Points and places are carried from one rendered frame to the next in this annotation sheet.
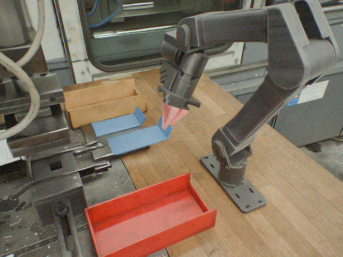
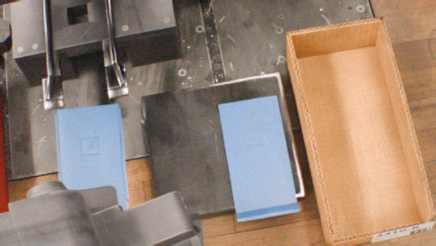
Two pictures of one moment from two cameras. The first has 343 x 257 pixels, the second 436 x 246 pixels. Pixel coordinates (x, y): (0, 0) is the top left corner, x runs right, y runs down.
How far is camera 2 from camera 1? 97 cm
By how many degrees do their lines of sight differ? 64
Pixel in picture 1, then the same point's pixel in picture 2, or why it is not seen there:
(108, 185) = not seen: hidden behind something
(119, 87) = (416, 173)
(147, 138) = (79, 183)
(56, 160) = (91, 14)
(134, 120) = (261, 200)
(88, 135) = (233, 87)
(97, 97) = (398, 115)
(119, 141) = (99, 125)
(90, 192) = (69, 91)
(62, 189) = (15, 29)
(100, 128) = (249, 114)
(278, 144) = not seen: outside the picture
